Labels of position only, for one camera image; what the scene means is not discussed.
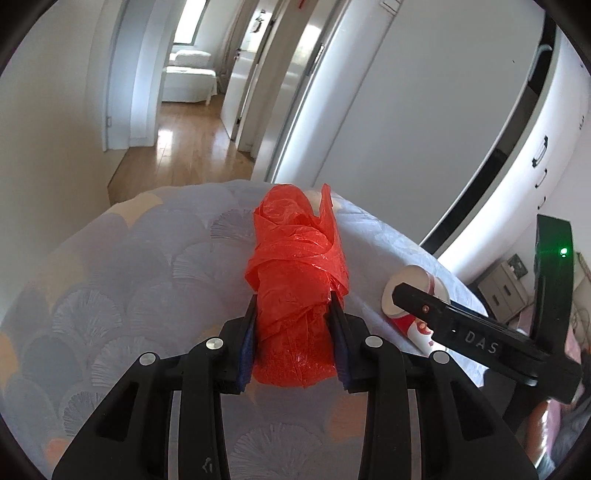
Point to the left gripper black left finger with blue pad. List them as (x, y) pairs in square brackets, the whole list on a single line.
[(127, 435)]

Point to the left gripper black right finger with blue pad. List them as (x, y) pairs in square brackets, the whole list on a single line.
[(461, 435)]

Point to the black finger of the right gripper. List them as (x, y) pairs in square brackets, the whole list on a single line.
[(483, 340)]

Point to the red white paper cup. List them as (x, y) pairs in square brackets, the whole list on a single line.
[(400, 304)]

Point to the red plastic bag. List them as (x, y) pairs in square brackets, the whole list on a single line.
[(296, 269)]

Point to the grey bedside nightstand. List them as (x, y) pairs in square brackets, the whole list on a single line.
[(503, 292)]

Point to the pastel scallop pattern blanket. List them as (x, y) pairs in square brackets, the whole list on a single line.
[(161, 273)]

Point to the white sofa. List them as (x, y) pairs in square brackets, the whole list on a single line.
[(189, 77)]

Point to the dark picture frame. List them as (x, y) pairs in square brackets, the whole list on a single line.
[(517, 266)]

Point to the white wardrobe with black handles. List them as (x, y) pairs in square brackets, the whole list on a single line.
[(517, 179)]

